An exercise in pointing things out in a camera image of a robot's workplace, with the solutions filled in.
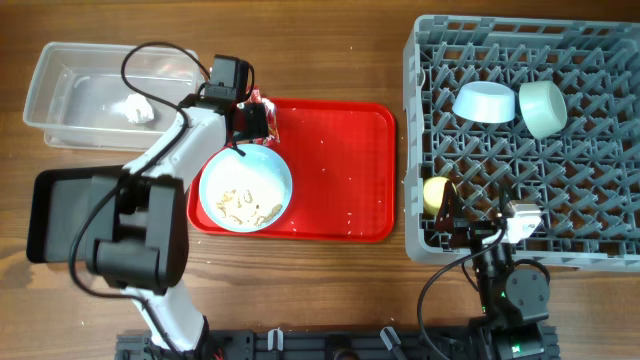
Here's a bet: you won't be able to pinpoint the white tissue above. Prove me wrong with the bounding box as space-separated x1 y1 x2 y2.
111 93 155 125

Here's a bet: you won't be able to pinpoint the red snack wrapper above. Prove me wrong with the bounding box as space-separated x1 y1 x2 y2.
250 89 280 147

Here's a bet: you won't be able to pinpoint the light blue plate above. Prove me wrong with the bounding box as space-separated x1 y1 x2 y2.
198 144 293 233

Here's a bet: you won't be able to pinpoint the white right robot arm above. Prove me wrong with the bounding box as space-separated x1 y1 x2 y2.
435 181 558 359

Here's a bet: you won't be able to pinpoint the black plastic bin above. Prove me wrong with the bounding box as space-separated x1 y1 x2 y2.
26 165 122 264

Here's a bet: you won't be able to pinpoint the clear plastic bin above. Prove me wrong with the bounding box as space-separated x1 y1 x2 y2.
23 42 204 152

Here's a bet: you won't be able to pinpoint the yellow plastic cup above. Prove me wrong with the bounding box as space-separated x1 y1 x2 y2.
423 177 450 216

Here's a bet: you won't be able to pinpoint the grey dishwasher rack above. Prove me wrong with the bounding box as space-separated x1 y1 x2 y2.
403 15 639 272

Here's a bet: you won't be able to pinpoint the light blue bowl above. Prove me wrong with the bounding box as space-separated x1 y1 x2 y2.
452 81 515 124

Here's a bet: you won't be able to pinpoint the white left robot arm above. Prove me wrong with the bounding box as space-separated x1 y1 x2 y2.
68 55 268 359

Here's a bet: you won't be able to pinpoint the mint green bowl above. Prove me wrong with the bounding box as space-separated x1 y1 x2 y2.
518 81 568 139

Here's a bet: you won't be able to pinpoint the red plastic tray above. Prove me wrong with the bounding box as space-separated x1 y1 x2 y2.
186 95 397 244

